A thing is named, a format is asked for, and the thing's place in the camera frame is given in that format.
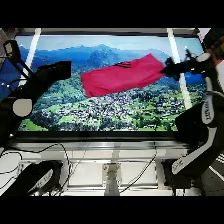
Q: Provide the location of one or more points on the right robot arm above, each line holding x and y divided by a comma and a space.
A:
208, 113

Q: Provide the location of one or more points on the red garment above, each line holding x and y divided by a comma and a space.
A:
123, 76

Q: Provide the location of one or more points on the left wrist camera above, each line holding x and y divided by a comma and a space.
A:
11, 50

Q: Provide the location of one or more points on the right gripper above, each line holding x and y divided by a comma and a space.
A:
172, 69

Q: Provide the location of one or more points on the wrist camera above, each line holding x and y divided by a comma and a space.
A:
11, 50
189, 56

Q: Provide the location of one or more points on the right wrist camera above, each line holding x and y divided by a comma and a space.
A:
189, 56

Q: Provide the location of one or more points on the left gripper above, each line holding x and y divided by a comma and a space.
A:
55, 71

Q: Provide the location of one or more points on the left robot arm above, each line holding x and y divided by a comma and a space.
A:
20, 96

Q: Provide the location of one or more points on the silver frame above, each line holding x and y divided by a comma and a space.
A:
133, 146

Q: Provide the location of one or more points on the orange striped dark garment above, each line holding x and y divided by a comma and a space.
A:
219, 50

